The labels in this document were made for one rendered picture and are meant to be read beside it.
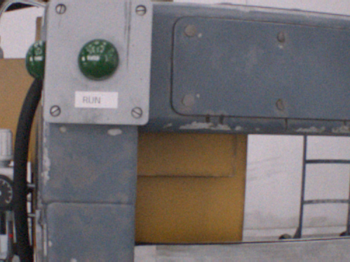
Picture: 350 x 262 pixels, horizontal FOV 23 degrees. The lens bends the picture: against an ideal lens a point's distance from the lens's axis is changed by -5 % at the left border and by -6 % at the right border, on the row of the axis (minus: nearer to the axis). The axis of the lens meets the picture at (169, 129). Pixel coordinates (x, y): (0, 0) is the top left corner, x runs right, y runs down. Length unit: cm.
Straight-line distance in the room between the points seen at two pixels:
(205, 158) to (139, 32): 33
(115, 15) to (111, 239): 17
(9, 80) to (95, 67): 45
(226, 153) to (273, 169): 519
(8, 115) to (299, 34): 45
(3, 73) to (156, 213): 25
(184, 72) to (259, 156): 541
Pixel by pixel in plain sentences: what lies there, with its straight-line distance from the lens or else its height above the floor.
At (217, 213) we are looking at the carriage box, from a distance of 99.
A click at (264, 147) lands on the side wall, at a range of 608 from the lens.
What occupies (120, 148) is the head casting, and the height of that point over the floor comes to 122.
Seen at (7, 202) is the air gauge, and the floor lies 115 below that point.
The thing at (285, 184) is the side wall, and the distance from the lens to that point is 616.
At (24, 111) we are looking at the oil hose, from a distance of 67.
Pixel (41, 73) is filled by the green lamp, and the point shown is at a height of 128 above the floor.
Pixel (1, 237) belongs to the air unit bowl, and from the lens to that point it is 88.
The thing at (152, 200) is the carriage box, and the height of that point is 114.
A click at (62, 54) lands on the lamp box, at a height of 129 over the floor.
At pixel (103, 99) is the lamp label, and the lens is 61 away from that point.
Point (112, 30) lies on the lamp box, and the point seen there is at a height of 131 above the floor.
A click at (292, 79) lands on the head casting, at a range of 70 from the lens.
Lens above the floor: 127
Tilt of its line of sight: 3 degrees down
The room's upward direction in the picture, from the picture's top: 2 degrees clockwise
